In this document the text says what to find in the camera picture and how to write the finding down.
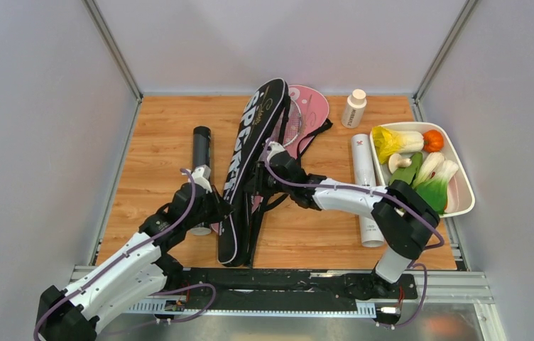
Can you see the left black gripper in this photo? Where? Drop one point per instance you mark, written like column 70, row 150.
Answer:
column 221, row 207

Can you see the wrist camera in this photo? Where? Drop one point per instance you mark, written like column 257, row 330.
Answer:
column 273, row 148
column 201, row 176

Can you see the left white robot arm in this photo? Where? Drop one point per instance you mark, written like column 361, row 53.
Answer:
column 140, row 268

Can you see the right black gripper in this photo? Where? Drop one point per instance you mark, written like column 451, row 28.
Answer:
column 263, row 168

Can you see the bok choy toy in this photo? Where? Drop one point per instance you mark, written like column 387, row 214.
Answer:
column 434, row 190

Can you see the pink racket cover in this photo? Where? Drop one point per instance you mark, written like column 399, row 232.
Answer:
column 314, row 108

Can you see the yellow napa cabbage toy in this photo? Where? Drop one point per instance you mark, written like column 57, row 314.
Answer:
column 388, row 142

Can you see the black shuttlecock tube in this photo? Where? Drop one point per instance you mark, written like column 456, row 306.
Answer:
column 201, row 143

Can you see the mushroom toy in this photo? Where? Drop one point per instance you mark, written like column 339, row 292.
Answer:
column 397, row 161

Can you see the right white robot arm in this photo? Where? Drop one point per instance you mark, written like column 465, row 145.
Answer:
column 407, row 222

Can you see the green leaf vegetable toy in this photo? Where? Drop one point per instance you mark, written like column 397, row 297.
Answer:
column 408, row 174

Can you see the black racket cover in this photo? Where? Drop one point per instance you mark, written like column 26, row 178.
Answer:
column 258, row 121

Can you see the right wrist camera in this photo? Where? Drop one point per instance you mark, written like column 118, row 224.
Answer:
column 273, row 148

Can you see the orange tomato toy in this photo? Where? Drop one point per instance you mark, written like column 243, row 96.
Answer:
column 433, row 141

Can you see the beige plastic bottle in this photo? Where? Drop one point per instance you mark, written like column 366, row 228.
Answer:
column 354, row 110

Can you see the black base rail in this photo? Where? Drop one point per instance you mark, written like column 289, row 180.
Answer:
column 283, row 290

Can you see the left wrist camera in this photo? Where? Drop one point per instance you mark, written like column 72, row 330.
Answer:
column 201, row 176

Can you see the white shuttlecock tube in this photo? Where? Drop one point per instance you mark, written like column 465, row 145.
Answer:
column 364, row 175

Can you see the white plastic tray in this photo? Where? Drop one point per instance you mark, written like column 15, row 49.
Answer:
column 460, row 196

